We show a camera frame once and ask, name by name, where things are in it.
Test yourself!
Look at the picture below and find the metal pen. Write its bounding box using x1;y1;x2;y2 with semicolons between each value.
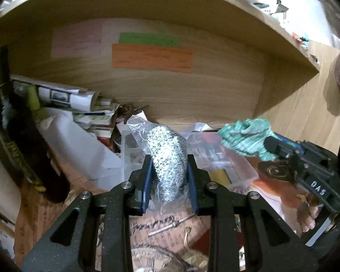
148;215;196;236

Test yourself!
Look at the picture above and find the cardboard box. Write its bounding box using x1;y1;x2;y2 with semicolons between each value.
0;204;18;260

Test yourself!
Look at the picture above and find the pink paper note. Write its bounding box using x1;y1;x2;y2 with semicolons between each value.
50;18;104;58

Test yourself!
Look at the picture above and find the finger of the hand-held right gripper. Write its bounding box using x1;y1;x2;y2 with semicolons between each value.
265;137;294;160
277;136;303;155

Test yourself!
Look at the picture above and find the white foam box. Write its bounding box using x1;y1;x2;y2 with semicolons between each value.
0;150;22;225

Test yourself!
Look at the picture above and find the clear plastic box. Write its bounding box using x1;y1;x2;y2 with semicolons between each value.
184;131;260;194

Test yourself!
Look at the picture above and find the wooden shelf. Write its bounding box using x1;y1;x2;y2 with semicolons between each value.
0;0;321;132

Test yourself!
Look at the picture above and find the rolled printed paper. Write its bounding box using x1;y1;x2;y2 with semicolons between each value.
11;75;103;112

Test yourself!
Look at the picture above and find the green paper note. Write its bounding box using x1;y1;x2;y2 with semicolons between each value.
118;32;182;48

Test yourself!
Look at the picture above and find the stack of booklets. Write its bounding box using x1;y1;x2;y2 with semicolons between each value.
72;95;124;148

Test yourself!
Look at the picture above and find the person's right hand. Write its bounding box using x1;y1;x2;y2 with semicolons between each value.
297;194;322;233

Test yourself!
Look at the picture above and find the green knitted cloth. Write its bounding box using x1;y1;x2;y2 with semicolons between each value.
217;118;282;161

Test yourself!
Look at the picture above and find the white plastic bag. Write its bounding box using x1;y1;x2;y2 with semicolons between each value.
38;107;126;191

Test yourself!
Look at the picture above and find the black round disc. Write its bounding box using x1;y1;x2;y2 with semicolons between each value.
257;160;299;188

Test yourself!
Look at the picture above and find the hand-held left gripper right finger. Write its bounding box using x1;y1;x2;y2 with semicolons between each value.
187;154;320;272

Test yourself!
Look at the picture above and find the dark glass bottle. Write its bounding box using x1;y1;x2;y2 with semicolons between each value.
0;46;70;204

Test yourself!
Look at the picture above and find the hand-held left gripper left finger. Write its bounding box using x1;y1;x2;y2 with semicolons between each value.
21;154;154;272

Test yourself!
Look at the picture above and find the silver mesh scrubber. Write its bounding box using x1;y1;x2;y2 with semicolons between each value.
126;121;194;213

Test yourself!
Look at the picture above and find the orange paper note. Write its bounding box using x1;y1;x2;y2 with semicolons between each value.
112;44;194;73

